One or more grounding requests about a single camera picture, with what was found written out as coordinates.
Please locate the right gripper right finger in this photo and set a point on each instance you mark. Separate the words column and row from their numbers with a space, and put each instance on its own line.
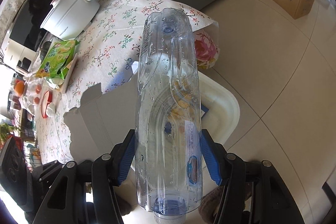
column 253, row 192

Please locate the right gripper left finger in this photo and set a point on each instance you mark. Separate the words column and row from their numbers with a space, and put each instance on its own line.
column 84, row 193

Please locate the torn cardboard box piece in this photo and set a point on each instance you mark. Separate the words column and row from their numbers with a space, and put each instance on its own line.
column 102, row 120

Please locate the white tissue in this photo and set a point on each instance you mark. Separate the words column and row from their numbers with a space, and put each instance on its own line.
column 50, row 110

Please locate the clear plastic water bottle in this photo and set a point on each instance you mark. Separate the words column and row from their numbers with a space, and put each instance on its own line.
column 168, row 158

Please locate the white plastic trash bin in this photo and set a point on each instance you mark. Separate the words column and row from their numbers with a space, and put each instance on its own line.
column 220, row 109

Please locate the brown knitted slipper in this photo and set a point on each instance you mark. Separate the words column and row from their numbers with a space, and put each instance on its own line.
column 209, row 206

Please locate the small tangerine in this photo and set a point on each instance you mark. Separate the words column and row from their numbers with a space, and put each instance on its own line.
column 36, row 100
column 38, row 88

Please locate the large orange fruit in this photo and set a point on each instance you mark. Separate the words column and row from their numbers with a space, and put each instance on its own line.
column 19, row 88

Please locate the green onion rings bag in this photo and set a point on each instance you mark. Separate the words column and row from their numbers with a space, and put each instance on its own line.
column 56, row 65

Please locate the floral tablecloth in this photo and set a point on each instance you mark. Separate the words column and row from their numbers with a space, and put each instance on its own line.
column 105, row 53

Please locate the black microwave oven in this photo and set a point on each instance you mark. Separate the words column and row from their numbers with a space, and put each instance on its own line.
column 26, row 29

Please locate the rose pattern under cloth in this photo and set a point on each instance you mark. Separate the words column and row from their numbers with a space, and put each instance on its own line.
column 207, row 52

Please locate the white electric pot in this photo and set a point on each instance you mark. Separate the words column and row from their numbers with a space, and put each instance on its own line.
column 69, row 18

